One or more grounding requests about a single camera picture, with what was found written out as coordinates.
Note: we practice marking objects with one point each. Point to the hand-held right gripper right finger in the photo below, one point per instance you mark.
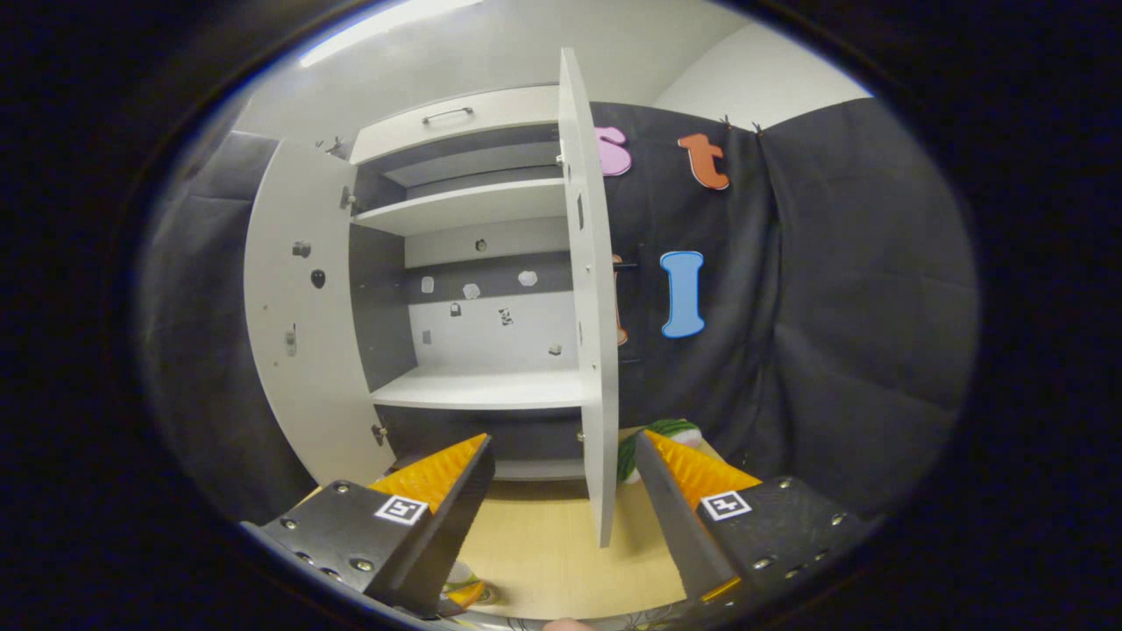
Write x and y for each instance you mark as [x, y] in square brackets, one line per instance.
[675, 517]

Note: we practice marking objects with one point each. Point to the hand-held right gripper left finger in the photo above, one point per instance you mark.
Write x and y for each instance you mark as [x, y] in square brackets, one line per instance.
[456, 517]

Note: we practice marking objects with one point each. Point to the green label plastic bottle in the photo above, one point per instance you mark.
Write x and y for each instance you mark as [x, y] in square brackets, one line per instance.
[469, 585]

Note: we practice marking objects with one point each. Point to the white cabinet door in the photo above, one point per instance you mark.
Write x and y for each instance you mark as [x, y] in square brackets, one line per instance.
[596, 350]
[298, 377]

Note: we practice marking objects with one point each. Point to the white and grey cabinet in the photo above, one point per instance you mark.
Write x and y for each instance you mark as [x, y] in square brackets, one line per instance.
[491, 333]

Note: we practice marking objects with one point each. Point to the white cabinet shelf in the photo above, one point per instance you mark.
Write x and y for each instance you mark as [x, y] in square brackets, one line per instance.
[465, 206]
[482, 390]

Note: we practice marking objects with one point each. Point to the green striped toy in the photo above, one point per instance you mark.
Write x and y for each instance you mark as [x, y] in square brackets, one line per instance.
[675, 431]

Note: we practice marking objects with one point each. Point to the black backdrop cloth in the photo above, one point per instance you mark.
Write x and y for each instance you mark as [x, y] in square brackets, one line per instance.
[833, 307]

